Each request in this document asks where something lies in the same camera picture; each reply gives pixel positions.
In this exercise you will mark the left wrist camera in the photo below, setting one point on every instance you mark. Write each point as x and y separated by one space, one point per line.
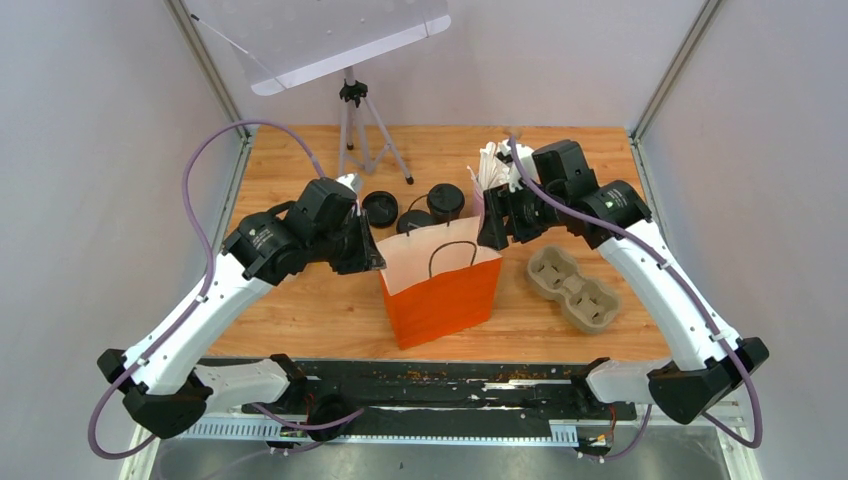
355 183

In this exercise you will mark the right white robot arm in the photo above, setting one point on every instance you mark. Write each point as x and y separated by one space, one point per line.
709 358

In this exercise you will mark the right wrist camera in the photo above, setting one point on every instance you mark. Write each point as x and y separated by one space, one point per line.
525 156

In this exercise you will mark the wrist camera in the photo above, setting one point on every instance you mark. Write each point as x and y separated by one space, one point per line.
525 156
355 183

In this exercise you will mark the stack of black lids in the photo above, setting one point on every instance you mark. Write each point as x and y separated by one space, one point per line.
382 208

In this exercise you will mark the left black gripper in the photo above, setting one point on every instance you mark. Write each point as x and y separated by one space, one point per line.
369 255

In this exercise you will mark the white reflector board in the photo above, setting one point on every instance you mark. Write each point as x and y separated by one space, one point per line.
284 44

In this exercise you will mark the orange paper bag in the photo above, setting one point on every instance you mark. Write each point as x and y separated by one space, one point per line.
438 280

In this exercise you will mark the grey tripod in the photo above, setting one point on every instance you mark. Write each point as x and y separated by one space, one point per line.
354 145

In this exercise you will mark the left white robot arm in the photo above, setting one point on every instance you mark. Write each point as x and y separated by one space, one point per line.
165 387

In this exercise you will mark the bundle of wrapped straws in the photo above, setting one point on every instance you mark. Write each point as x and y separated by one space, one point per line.
495 167

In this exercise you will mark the black paper coffee cup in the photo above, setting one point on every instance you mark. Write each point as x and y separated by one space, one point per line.
443 216

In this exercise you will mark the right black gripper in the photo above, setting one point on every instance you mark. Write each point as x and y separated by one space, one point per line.
498 202

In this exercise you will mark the black cup lid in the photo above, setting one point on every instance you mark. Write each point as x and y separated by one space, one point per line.
413 219
445 196

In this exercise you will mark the cardboard cup carrier tray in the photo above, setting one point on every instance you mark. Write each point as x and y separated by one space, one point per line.
586 302

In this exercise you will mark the pink straw holder cup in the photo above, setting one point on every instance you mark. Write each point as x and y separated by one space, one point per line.
478 202

